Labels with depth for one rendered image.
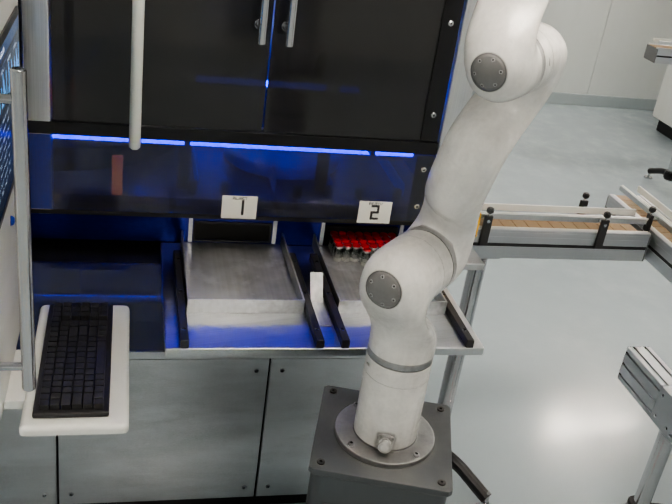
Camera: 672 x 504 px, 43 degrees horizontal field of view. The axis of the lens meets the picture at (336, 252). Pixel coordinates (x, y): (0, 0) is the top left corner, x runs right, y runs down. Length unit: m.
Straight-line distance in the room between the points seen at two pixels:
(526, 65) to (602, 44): 6.42
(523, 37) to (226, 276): 1.09
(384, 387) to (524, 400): 1.92
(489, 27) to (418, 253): 0.38
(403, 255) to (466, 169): 0.17
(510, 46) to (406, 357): 0.57
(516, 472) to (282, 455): 0.90
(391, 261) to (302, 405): 1.13
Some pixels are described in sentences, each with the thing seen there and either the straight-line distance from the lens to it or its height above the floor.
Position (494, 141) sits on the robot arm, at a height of 1.48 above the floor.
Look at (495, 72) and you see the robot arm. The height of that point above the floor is 1.61.
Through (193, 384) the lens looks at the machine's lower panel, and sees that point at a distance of 2.34.
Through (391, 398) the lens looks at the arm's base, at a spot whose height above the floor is 0.99.
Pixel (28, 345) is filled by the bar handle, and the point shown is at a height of 0.98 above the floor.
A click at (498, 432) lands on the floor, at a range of 3.21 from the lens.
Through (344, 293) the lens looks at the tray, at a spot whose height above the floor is 0.88.
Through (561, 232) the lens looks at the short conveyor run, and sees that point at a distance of 2.51.
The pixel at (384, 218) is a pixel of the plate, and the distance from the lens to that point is 2.17.
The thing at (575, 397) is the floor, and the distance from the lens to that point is 3.53.
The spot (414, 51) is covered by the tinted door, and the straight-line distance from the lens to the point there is 2.05.
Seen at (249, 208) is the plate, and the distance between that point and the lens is 2.09.
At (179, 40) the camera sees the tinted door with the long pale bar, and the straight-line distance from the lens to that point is 1.95.
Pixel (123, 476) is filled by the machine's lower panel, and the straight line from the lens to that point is 2.53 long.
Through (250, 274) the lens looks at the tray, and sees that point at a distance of 2.08.
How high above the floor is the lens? 1.88
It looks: 26 degrees down
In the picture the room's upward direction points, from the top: 8 degrees clockwise
